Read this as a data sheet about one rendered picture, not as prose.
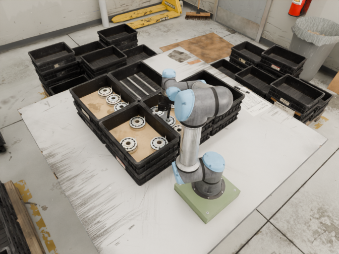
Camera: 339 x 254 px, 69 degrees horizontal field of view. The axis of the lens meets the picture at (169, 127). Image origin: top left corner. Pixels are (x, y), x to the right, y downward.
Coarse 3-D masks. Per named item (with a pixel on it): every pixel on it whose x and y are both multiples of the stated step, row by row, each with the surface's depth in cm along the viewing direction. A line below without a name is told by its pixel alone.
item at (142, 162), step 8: (136, 104) 157; (120, 112) 151; (104, 120) 146; (160, 120) 147; (104, 128) 142; (168, 128) 143; (112, 136) 138; (176, 136) 139; (120, 144) 134; (168, 144) 135; (128, 152) 130; (160, 152) 133; (144, 160) 127
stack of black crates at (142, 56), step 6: (132, 48) 292; (138, 48) 297; (144, 48) 300; (150, 48) 292; (126, 54) 291; (132, 54) 297; (138, 54) 302; (144, 54) 302; (150, 54) 296; (156, 54) 283; (132, 60) 292
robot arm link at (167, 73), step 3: (165, 69) 136; (168, 69) 136; (171, 69) 136; (162, 72) 135; (165, 72) 134; (168, 72) 134; (171, 72) 134; (174, 72) 135; (162, 75) 135; (165, 75) 133; (168, 75) 133; (171, 75) 133; (174, 75) 134; (162, 78) 136; (165, 78) 134; (168, 78) 133; (171, 78) 133; (174, 78) 135; (162, 81) 137; (162, 84) 139; (162, 87) 140
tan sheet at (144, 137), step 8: (120, 128) 156; (128, 128) 156; (144, 128) 156; (152, 128) 156; (120, 136) 151; (128, 136) 151; (136, 136) 151; (144, 136) 152; (152, 136) 152; (160, 136) 152; (144, 144) 147; (136, 152) 143; (144, 152) 143; (152, 152) 143; (136, 160) 139
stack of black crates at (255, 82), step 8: (240, 72) 263; (248, 72) 275; (256, 72) 272; (264, 72) 264; (240, 80) 258; (248, 80) 271; (256, 80) 272; (264, 80) 268; (272, 80) 260; (248, 88) 254; (256, 88) 246; (264, 88) 262; (264, 96) 245
